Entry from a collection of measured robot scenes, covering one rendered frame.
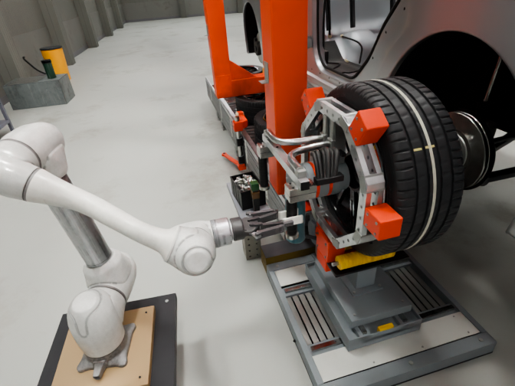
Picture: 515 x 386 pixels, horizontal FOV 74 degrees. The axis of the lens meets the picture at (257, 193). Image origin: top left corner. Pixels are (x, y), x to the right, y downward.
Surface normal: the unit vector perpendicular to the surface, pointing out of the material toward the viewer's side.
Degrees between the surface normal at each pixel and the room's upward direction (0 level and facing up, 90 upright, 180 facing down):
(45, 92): 90
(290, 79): 90
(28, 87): 90
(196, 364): 0
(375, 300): 0
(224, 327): 0
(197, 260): 71
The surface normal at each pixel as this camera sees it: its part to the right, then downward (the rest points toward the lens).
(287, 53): 0.26, 0.50
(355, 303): -0.07, -0.85
